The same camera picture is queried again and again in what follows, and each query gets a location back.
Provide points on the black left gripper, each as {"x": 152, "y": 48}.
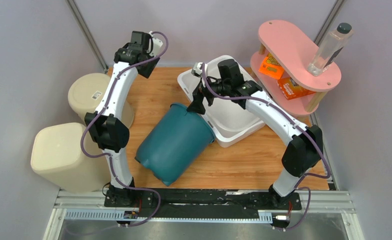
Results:
{"x": 146, "y": 73}

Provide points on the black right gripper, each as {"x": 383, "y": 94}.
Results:
{"x": 197, "y": 106}

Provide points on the teal plastic bucket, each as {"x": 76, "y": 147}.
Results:
{"x": 174, "y": 143}

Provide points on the cream large bucket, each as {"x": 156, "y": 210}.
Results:
{"x": 86, "y": 94}

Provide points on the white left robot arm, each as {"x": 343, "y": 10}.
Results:
{"x": 138, "y": 57}

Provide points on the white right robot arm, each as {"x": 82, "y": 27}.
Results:
{"x": 303, "y": 143}

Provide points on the cream square container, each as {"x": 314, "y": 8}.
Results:
{"x": 64, "y": 156}

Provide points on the orange snack box upper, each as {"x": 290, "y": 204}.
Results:
{"x": 271, "y": 67}

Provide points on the orange snack box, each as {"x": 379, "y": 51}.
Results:
{"x": 271, "y": 67}
{"x": 292, "y": 90}

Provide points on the pink two-tier shelf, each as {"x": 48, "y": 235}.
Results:
{"x": 293, "y": 50}

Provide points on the orange snack box lower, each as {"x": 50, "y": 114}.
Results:
{"x": 292, "y": 90}

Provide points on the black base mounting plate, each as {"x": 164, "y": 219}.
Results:
{"x": 201, "y": 203}

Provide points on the clear bottle black cap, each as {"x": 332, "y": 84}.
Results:
{"x": 329, "y": 48}

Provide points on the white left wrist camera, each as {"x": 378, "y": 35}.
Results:
{"x": 155, "y": 45}

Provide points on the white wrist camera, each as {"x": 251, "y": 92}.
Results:
{"x": 197, "y": 69}
{"x": 155, "y": 45}

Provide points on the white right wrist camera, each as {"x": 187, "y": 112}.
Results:
{"x": 197, "y": 69}

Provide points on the aluminium frame rail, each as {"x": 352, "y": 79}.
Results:
{"x": 324, "y": 215}

